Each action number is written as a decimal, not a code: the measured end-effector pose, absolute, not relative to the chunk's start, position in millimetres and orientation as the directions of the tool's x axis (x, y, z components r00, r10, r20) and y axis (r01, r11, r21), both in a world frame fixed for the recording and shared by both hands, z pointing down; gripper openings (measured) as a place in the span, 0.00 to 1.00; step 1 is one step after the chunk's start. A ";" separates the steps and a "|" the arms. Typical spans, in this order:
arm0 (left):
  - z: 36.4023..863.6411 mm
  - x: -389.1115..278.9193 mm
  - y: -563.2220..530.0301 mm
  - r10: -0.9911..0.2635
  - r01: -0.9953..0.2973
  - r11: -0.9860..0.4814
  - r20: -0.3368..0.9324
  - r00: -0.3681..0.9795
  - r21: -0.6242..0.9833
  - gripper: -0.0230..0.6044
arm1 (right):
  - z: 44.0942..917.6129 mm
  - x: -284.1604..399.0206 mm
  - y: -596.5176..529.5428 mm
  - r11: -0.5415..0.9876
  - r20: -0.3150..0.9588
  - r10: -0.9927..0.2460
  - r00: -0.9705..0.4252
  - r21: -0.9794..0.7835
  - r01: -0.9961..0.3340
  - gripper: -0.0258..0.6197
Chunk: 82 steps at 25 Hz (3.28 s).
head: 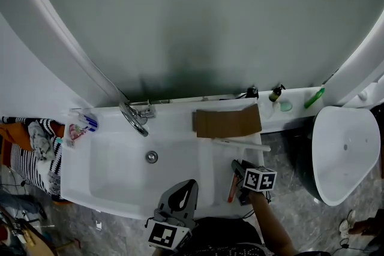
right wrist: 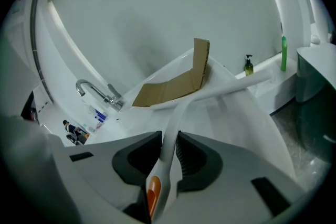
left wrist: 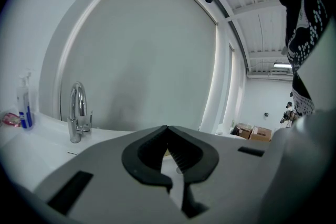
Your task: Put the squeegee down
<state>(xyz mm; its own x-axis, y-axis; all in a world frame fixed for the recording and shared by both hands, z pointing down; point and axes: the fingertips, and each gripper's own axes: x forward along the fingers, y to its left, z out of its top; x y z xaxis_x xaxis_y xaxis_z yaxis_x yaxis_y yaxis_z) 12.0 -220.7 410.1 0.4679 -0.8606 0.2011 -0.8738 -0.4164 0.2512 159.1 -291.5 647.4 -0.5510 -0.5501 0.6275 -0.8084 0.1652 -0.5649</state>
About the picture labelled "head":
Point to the dark pump bottle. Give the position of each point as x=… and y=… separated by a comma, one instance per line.
x=275, y=94

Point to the black and white striped cloth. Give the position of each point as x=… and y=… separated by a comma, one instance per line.
x=24, y=165

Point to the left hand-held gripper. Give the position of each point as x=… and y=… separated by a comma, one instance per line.
x=168, y=235

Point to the brown cardboard piece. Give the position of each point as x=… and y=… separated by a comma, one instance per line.
x=228, y=123

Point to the blue and white tube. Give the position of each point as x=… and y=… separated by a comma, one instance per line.
x=89, y=123

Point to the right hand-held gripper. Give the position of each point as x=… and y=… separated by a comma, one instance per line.
x=259, y=180

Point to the white curved frame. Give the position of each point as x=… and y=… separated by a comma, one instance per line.
x=51, y=27

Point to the small black device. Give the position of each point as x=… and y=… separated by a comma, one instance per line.
x=252, y=92

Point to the chrome sink drain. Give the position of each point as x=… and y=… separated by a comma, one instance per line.
x=151, y=157

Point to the person's right forearm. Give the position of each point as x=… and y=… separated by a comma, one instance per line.
x=273, y=225

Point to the white lit column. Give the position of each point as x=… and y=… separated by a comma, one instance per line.
x=360, y=63

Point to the white squeegee with orange end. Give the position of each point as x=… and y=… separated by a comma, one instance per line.
x=240, y=144

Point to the green and white bathtub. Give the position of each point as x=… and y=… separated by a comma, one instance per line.
x=345, y=153

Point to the green bottle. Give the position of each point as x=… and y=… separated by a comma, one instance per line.
x=314, y=98

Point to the chrome faucet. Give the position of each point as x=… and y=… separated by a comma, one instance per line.
x=135, y=120

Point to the grey rag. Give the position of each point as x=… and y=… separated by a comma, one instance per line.
x=42, y=141

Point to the person's black patterned shirt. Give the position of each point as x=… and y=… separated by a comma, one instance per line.
x=222, y=236

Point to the white soap bar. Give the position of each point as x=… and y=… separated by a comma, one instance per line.
x=363, y=96

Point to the white sink table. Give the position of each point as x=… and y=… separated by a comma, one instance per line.
x=222, y=165

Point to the teal soap dish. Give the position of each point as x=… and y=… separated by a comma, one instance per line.
x=286, y=106

